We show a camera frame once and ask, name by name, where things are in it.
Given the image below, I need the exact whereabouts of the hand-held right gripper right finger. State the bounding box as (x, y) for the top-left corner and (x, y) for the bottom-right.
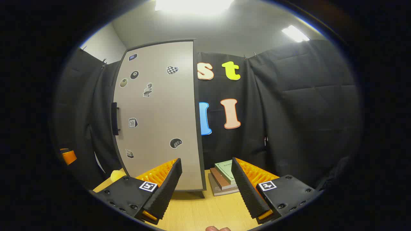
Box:
(231, 157), (323, 225)

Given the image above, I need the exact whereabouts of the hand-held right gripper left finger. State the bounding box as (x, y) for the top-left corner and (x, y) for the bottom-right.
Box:
(93, 158), (182, 225)

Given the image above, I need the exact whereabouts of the black cabinet door handle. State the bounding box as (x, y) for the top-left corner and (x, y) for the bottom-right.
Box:
(111, 102), (121, 136)

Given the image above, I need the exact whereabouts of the dark grey cabinet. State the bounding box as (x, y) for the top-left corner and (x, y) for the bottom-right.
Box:
(193, 40), (207, 199)

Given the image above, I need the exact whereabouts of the beige cabinet door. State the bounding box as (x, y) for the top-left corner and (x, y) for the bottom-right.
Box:
(112, 39), (203, 192)

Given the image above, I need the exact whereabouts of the brown book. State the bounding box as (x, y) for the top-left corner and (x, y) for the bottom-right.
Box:
(210, 167), (237, 190)

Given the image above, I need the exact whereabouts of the grey book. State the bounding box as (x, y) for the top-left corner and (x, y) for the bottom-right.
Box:
(208, 173), (240, 196)

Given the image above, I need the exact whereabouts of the black backdrop cloth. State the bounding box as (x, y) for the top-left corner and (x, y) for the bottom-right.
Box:
(53, 38), (363, 193)

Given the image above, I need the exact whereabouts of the small ceiling light panel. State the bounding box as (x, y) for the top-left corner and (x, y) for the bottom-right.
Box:
(282, 25), (310, 43)

